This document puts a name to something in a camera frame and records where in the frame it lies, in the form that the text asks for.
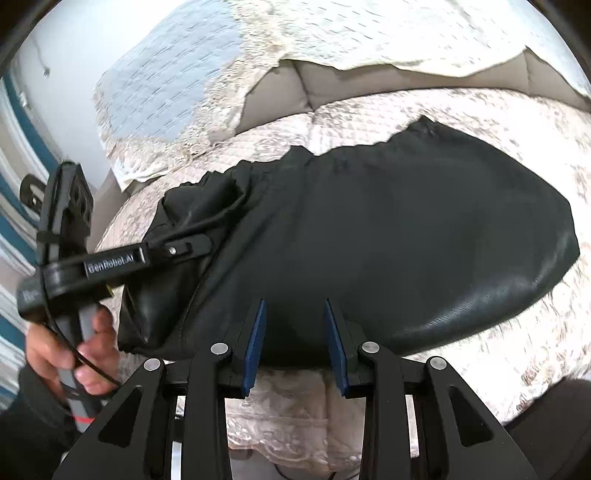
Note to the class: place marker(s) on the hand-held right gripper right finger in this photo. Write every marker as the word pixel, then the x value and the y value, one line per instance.
pixel 336 350

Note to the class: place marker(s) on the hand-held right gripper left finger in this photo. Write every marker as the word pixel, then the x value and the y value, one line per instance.
pixel 254 350

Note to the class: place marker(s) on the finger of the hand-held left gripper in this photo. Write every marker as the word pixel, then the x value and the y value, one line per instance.
pixel 217 196
pixel 182 248

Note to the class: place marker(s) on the black leather jacket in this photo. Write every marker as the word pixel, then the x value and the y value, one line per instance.
pixel 369 230

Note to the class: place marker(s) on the person's left forearm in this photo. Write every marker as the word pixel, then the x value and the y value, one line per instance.
pixel 32 429

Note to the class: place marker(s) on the person's left hand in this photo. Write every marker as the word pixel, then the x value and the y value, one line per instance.
pixel 104 350

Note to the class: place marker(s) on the blue and white striped panel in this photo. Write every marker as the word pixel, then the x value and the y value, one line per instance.
pixel 18 258

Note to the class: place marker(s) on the grey sofa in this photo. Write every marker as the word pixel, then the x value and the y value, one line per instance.
pixel 277 97

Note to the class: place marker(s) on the blue-grey lace-trimmed backrest cover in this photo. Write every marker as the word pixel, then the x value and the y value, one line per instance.
pixel 161 83

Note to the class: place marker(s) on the beige floral quilted sofa cover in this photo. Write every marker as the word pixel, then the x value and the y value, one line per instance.
pixel 545 346

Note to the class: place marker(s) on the person's dark trouser leg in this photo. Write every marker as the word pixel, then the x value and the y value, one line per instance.
pixel 558 424

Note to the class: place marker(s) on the white lace backrest cover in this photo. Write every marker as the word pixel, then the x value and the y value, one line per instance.
pixel 392 32

